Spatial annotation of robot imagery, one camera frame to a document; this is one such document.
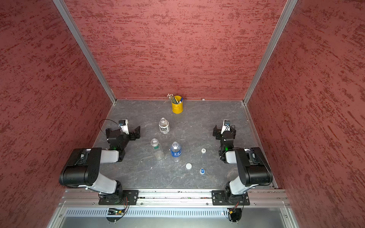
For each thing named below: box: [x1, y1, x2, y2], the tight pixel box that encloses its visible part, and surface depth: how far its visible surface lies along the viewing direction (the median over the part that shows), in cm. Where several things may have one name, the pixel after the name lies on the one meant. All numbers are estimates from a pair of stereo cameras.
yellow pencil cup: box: [172, 95, 184, 114], surface depth 111 cm
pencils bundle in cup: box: [166, 93, 179, 105], surface depth 103 cm
